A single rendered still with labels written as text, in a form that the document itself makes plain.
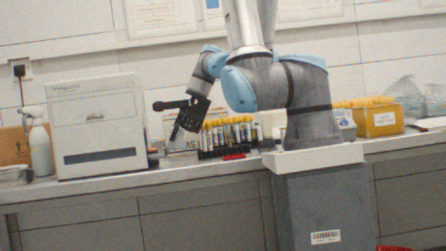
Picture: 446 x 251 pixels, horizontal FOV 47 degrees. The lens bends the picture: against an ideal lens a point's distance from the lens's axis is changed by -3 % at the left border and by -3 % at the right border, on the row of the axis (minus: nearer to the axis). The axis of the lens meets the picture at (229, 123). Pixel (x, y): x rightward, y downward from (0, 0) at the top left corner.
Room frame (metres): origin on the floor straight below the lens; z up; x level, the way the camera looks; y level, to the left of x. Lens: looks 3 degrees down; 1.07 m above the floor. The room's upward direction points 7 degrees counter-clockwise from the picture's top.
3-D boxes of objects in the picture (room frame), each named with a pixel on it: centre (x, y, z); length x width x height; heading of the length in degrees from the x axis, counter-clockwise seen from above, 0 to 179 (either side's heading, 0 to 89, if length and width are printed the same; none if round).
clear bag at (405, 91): (2.23, -0.74, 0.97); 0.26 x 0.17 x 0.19; 110
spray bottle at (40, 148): (1.79, 0.66, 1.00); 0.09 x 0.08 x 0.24; 5
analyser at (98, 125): (1.71, 0.40, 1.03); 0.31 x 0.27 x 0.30; 95
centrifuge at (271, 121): (2.01, -0.24, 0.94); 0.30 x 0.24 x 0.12; 176
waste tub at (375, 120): (1.74, -0.49, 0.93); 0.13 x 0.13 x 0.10; 4
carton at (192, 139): (2.04, 0.13, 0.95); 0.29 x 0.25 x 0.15; 5
